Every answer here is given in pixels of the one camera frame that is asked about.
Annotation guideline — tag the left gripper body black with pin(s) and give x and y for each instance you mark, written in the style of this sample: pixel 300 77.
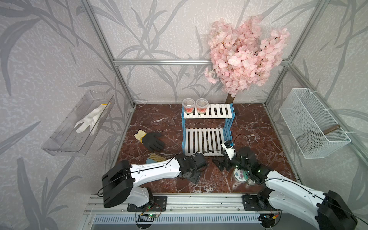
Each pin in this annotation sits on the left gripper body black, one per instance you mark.
pixel 194 171

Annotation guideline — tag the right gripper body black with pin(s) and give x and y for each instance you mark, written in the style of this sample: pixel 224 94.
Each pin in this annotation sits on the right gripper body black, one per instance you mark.
pixel 235 162

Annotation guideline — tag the clear seed container red label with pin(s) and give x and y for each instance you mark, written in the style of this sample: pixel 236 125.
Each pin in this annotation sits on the clear seed container red label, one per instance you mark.
pixel 188 105

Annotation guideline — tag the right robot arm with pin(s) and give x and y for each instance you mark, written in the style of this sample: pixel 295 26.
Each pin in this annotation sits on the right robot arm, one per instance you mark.
pixel 324 211

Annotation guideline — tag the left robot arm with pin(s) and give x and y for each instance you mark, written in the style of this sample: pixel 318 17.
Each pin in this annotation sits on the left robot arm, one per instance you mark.
pixel 123 182

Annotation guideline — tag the pink flower lid container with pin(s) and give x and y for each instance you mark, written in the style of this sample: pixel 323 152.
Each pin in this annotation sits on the pink flower lid container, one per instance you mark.
pixel 239 177

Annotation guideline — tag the carrot lid seed container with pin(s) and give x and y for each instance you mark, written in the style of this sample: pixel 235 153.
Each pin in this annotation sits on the carrot lid seed container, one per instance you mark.
pixel 250 182

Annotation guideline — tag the blue white two-tier shelf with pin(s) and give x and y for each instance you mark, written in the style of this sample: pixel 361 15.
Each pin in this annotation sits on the blue white two-tier shelf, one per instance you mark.
pixel 208 140

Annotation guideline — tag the blue hand brush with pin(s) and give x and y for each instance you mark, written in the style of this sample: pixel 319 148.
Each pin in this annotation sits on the blue hand brush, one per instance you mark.
pixel 154 158

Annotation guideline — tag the black work glove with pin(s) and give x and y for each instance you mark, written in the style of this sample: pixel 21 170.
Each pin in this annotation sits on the black work glove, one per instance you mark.
pixel 151 140

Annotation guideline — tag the pink artificial blossom tree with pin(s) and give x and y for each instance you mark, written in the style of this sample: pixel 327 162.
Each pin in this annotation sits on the pink artificial blossom tree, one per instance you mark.
pixel 240 58

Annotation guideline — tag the white glove in tray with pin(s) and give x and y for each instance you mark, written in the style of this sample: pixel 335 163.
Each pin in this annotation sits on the white glove in tray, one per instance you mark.
pixel 91 120

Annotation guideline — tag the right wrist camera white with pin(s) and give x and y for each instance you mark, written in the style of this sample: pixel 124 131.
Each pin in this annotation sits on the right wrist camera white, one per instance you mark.
pixel 228 149

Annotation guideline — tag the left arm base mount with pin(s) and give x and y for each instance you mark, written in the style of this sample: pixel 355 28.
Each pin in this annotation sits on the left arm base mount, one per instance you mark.
pixel 142 199

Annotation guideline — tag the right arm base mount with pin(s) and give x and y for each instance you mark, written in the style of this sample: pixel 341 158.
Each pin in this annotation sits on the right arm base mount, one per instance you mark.
pixel 256 202

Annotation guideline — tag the wooden handled brush in basket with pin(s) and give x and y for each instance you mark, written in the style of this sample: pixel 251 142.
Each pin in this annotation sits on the wooden handled brush in basket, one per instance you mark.
pixel 313 139

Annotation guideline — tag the white wire mesh basket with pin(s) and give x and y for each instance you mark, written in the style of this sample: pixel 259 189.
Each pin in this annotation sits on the white wire mesh basket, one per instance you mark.
pixel 302 111

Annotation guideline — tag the clear acrylic wall tray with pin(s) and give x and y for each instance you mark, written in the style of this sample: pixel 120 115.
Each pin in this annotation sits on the clear acrylic wall tray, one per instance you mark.
pixel 65 141

